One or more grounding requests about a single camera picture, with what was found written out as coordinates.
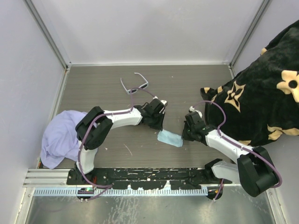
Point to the right aluminium frame post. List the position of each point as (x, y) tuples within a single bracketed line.
[(249, 31)]

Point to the light blue cleaning cloth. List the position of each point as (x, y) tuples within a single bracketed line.
[(170, 138)]

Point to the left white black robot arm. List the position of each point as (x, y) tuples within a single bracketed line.
[(95, 126)]

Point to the lavender crumpled cloth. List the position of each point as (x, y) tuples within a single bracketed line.
[(59, 139)]

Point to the aluminium front rail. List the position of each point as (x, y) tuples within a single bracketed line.
[(69, 177)]

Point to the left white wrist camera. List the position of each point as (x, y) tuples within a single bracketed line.
[(164, 102)]

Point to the slotted white cable duct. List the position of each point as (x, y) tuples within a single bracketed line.
[(89, 192)]

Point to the white rectangular sunglasses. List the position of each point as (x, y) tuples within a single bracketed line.
[(133, 84)]

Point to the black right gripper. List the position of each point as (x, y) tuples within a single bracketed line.
[(184, 135)]

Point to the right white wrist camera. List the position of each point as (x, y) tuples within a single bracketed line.
[(192, 109)]

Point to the black floral plush blanket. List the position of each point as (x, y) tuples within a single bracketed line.
[(261, 102)]

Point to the black paint-splattered base plate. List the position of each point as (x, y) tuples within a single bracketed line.
[(152, 178)]

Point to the aluminium frame post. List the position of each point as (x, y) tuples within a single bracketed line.
[(249, 31), (41, 17)]

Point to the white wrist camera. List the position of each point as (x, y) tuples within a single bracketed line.
[(192, 109), (164, 102)]

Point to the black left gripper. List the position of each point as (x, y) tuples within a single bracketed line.
[(160, 126)]

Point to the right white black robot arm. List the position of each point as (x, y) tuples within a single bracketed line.
[(252, 167)]

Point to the left aluminium frame post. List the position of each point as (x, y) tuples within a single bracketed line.
[(41, 17)]

